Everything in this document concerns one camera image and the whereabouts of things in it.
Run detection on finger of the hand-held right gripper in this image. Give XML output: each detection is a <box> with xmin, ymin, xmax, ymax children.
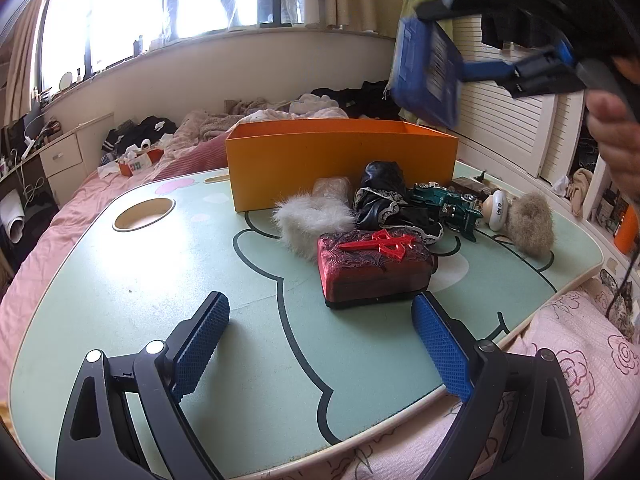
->
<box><xmin>414</xmin><ymin>0</ymin><xmax>506</xmax><ymax>22</ymax></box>
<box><xmin>461</xmin><ymin>40</ymin><xmax>586</xmax><ymax>98</ymax></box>

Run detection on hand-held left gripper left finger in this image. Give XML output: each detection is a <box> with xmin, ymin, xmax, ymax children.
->
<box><xmin>55</xmin><ymin>290</ymin><xmax>231</xmax><ymax>480</ymax></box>

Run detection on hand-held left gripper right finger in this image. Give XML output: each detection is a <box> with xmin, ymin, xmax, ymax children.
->
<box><xmin>411</xmin><ymin>291</ymin><xmax>586</xmax><ymax>480</ymax></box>

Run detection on blue card box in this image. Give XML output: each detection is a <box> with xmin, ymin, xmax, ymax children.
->
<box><xmin>390</xmin><ymin>16</ymin><xmax>463</xmax><ymax>128</ymax></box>

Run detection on red patterned box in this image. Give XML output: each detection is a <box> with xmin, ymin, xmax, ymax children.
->
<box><xmin>316</xmin><ymin>227</ymin><xmax>435</xmax><ymax>311</ymax></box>

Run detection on brown fur pompom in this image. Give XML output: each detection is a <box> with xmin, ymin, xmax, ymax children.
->
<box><xmin>505</xmin><ymin>191</ymin><xmax>556</xmax><ymax>258</ymax></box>

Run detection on black lace cloth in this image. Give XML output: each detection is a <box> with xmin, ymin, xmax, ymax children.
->
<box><xmin>352</xmin><ymin>187</ymin><xmax>443</xmax><ymax>246</ymax></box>

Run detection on white fur pompom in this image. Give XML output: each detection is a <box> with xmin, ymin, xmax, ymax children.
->
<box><xmin>272</xmin><ymin>195</ymin><xmax>357</xmax><ymax>261</ymax></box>

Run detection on orange cardboard box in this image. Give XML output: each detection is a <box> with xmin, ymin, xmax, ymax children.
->
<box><xmin>225</xmin><ymin>119</ymin><xmax>460</xmax><ymax>213</ymax></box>

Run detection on green cartoon print desktop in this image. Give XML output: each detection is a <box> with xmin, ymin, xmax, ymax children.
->
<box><xmin>7</xmin><ymin>160</ymin><xmax>603</xmax><ymax>480</ymax></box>

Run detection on person's right hand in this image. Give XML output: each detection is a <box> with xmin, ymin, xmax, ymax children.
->
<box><xmin>586</xmin><ymin>55</ymin><xmax>640</xmax><ymax>206</ymax></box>

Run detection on black hanging garment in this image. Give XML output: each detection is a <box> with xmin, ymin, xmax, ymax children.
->
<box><xmin>480</xmin><ymin>10</ymin><xmax>566</xmax><ymax>51</ymax></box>

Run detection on white louvered door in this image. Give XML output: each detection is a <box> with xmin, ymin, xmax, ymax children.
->
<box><xmin>452</xmin><ymin>15</ymin><xmax>591</xmax><ymax>181</ymax></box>

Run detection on rose print pink blanket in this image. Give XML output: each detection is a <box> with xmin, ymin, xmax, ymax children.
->
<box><xmin>240</xmin><ymin>280</ymin><xmax>640</xmax><ymax>480</ymax></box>

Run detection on pile of black clothes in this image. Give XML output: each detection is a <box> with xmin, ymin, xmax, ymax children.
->
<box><xmin>312</xmin><ymin>80</ymin><xmax>401</xmax><ymax>121</ymax></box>

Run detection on green toy car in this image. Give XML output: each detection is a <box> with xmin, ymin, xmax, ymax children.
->
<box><xmin>407</xmin><ymin>180</ymin><xmax>485</xmax><ymax>243</ymax></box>

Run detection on small white device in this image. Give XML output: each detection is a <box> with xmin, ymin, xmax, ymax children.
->
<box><xmin>481</xmin><ymin>191</ymin><xmax>513</xmax><ymax>232</ymax></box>

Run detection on beige crumpled clothing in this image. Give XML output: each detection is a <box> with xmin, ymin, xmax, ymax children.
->
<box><xmin>562</xmin><ymin>167</ymin><xmax>596</xmax><ymax>216</ymax></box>

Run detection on beige wrapped bundle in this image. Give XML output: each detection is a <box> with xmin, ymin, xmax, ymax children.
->
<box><xmin>312</xmin><ymin>176</ymin><xmax>353</xmax><ymax>206</ymax></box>

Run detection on small orange tissue box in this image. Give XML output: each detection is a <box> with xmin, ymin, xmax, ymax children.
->
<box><xmin>116</xmin><ymin>149</ymin><xmax>165</xmax><ymax>177</ymax></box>

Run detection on orange container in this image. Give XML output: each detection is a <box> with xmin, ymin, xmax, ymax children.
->
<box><xmin>614</xmin><ymin>205</ymin><xmax>640</xmax><ymax>255</ymax></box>

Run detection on pale pink quilt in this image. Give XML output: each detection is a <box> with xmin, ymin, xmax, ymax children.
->
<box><xmin>162</xmin><ymin>107</ymin><xmax>351</xmax><ymax>161</ymax></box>

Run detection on black and white clothes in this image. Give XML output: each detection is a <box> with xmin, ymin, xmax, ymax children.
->
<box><xmin>102</xmin><ymin>116</ymin><xmax>177</xmax><ymax>153</ymax></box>

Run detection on white paper roll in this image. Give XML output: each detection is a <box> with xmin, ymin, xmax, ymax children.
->
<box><xmin>0</xmin><ymin>192</ymin><xmax>26</xmax><ymax>243</ymax></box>

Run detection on beige fleece clothes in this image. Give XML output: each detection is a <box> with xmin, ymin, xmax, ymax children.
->
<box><xmin>222</xmin><ymin>99</ymin><xmax>271</xmax><ymax>116</ymax></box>

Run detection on white drawer cabinet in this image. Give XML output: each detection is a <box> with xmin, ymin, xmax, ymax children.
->
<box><xmin>39</xmin><ymin>112</ymin><xmax>115</xmax><ymax>206</ymax></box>

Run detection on window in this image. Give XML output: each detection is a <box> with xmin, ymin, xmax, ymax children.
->
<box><xmin>40</xmin><ymin>0</ymin><xmax>321</xmax><ymax>81</ymax></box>

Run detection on pink corduroy cushion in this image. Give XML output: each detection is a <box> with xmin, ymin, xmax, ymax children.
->
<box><xmin>160</xmin><ymin>135</ymin><xmax>233</xmax><ymax>181</ymax></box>

